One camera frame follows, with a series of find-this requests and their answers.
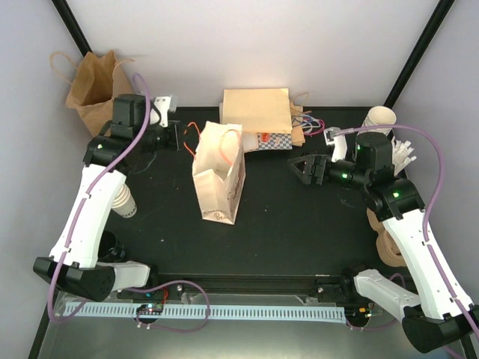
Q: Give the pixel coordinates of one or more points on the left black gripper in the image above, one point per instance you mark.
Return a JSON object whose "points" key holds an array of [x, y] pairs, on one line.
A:
{"points": [[174, 143]]}

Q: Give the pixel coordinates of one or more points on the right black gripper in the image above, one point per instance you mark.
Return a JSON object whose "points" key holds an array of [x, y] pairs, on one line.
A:
{"points": [[313, 161]]}

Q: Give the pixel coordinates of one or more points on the white printed paper bag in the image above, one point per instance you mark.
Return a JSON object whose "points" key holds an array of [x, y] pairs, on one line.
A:
{"points": [[218, 171]]}

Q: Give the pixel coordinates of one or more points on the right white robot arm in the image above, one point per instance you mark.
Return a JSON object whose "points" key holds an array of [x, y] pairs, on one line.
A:
{"points": [[439, 312]]}

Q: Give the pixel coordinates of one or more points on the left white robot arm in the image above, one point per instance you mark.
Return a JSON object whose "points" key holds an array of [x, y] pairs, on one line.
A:
{"points": [[138, 126]]}

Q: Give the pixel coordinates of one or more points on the blue checkered paper bag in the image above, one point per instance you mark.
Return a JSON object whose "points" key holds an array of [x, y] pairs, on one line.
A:
{"points": [[274, 141]]}

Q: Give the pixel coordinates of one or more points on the flat white paper bag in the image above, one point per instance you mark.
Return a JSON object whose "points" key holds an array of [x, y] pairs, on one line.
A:
{"points": [[249, 139]]}

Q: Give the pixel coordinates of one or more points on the flat tan paper bag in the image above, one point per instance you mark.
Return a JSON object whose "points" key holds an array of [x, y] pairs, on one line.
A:
{"points": [[258, 110]]}

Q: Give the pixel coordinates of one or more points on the right paper cup stack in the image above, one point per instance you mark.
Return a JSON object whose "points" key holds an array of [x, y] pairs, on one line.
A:
{"points": [[380, 115]]}

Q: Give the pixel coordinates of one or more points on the paper cup stack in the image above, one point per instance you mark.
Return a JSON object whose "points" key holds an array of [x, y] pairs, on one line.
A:
{"points": [[124, 204], [380, 115]]}

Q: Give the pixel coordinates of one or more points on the left paper cup stack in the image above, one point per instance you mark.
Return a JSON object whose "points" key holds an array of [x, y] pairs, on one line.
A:
{"points": [[124, 204]]}

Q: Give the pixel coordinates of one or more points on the cup of wrapped straws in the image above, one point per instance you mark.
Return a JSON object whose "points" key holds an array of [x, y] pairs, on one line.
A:
{"points": [[401, 152]]}

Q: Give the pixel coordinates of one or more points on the standing brown paper bag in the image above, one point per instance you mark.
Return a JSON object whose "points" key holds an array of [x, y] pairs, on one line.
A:
{"points": [[97, 82]]}

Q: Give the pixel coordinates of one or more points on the stack of pulp carriers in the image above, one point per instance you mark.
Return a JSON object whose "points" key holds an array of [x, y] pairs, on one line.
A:
{"points": [[387, 249]]}

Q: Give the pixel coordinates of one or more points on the right circuit board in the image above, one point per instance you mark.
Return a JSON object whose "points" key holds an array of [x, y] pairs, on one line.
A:
{"points": [[363, 312]]}

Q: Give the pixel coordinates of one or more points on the circuit board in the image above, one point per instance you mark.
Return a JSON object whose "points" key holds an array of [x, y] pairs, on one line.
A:
{"points": [[363, 312], [150, 309]]}

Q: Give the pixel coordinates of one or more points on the left circuit board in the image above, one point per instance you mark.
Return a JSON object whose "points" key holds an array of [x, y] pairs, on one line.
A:
{"points": [[150, 309]]}

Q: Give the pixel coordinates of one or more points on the flat brown handled bag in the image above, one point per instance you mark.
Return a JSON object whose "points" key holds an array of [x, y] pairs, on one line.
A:
{"points": [[304, 125]]}

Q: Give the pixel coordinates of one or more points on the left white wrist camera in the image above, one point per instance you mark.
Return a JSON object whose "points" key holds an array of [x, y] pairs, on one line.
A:
{"points": [[160, 108]]}

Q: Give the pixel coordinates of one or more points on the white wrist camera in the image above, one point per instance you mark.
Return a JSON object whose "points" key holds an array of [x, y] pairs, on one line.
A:
{"points": [[160, 108], [337, 142]]}

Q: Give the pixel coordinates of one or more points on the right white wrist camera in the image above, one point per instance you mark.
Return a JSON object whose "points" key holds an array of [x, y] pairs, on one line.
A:
{"points": [[337, 142]]}

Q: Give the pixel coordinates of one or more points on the black front rail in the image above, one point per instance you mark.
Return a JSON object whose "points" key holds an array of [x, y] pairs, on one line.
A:
{"points": [[259, 284]]}

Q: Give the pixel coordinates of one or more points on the left black frame post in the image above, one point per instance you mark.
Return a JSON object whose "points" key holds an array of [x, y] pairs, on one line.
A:
{"points": [[68, 18]]}

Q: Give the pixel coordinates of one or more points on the black frame post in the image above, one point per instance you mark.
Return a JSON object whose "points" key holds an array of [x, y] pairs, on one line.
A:
{"points": [[433, 24], [68, 18]]}

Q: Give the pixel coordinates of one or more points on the light blue cable duct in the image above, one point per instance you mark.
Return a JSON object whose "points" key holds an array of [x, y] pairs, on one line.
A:
{"points": [[212, 312]]}

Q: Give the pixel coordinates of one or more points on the right black frame post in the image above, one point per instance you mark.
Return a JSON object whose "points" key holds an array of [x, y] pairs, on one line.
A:
{"points": [[433, 24]]}

